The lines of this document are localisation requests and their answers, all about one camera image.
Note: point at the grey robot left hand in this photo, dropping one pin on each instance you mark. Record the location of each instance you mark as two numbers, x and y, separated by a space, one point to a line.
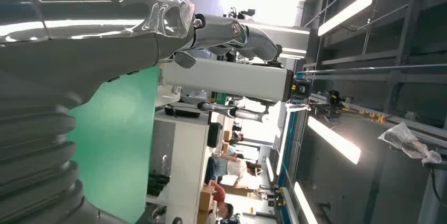
104 23

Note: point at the green table mat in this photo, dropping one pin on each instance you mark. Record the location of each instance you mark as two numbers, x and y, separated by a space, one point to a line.
115 138

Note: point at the black tray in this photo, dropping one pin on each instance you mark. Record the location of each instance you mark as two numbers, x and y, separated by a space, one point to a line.
181 111

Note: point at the white partition cabinet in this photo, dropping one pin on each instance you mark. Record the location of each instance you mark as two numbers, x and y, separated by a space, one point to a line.
188 159

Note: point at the person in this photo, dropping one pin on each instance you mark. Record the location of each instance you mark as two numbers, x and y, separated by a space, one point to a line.
218 194
237 168

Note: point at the brown cardboard box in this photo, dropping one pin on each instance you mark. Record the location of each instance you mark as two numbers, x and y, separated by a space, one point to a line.
206 198

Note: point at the ceiling light strip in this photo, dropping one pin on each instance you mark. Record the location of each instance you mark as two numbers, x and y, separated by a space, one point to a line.
345 13
305 205

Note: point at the clear plastic bag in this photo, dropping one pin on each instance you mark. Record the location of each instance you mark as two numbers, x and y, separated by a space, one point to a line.
405 142

